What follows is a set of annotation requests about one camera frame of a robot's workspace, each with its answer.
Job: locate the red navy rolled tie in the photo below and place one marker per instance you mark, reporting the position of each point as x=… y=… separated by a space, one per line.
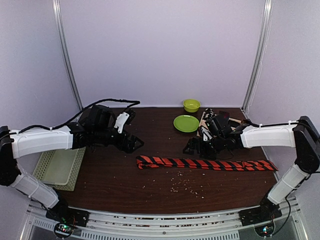
x=224 y=114

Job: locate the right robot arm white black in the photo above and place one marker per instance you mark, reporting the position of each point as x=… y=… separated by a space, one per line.
x=299 y=138

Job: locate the red navy striped tie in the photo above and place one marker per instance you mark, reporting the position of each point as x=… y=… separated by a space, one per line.
x=144 y=162

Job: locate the pale green perforated basket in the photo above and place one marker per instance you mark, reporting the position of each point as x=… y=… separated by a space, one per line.
x=59 y=169

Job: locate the green bowl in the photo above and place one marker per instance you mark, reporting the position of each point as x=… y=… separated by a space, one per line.
x=191 y=105

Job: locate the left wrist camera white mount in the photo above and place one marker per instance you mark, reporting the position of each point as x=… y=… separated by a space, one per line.
x=124 y=118

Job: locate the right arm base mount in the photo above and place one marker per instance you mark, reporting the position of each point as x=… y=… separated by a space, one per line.
x=266 y=211

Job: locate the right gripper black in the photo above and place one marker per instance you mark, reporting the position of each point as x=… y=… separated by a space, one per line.
x=192 y=143

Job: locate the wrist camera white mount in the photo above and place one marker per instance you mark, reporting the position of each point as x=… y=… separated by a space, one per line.
x=205 y=134
x=124 y=118

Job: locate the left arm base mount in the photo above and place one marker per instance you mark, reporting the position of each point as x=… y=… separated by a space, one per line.
x=62 y=213

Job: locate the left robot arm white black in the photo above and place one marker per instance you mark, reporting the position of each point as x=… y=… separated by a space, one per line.
x=36 y=139

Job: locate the brown patterned rolled tie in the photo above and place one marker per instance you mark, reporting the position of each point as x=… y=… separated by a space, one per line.
x=246 y=122

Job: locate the left aluminium frame post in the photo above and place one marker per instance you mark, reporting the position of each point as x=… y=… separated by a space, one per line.
x=65 y=53

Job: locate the wooden compartment box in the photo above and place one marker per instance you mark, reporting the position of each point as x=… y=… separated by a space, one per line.
x=220 y=126

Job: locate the aluminium frame post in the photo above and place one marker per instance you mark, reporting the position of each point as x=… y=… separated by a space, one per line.
x=65 y=53
x=257 y=64

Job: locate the green plate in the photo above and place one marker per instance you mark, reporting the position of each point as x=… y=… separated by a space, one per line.
x=186 y=123

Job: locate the right aluminium frame post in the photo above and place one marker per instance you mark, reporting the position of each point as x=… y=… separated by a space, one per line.
x=257 y=64

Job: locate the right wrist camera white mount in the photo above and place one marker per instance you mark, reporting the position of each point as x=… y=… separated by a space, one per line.
x=205 y=134

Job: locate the black white patterned rolled tie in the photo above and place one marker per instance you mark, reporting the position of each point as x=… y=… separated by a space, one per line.
x=208 y=114

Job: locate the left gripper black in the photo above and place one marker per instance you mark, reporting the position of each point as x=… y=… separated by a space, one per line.
x=128 y=148

